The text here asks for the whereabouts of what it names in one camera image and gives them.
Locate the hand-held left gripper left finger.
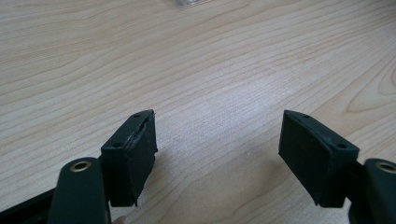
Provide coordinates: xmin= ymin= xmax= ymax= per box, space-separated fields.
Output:
xmin=100 ymin=108 xmax=159 ymax=208

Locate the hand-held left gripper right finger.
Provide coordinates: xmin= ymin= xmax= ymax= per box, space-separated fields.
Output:
xmin=277 ymin=109 xmax=361 ymax=209

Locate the clear acrylic divided organizer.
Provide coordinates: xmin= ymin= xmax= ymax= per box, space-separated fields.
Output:
xmin=173 ymin=0 xmax=214 ymax=8

